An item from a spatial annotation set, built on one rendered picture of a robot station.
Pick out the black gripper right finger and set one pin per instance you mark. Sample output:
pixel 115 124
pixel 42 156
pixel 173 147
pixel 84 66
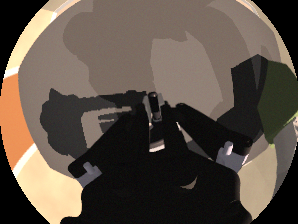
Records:
pixel 222 145

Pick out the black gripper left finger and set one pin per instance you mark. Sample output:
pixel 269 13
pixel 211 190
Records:
pixel 124 165

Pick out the grey bench vise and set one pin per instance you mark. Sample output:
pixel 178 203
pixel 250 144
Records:
pixel 156 128

